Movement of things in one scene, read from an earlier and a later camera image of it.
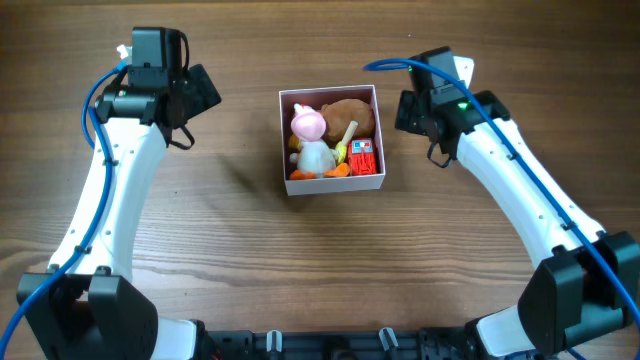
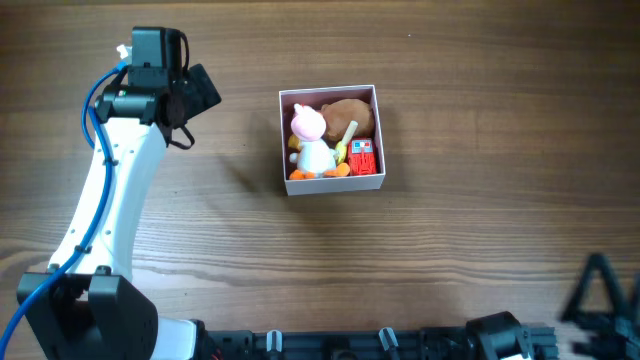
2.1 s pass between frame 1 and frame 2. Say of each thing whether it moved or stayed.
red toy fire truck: stayed
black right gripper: moved
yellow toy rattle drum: stayed
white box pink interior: stayed
